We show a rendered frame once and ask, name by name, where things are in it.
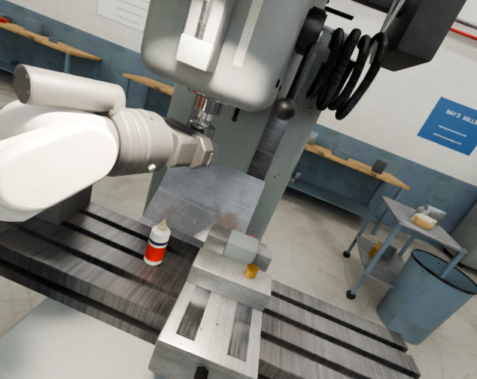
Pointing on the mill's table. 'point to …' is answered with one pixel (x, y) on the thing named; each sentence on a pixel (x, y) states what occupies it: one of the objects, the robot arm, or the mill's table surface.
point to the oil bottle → (157, 244)
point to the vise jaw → (230, 279)
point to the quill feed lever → (286, 110)
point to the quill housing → (229, 50)
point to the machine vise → (211, 328)
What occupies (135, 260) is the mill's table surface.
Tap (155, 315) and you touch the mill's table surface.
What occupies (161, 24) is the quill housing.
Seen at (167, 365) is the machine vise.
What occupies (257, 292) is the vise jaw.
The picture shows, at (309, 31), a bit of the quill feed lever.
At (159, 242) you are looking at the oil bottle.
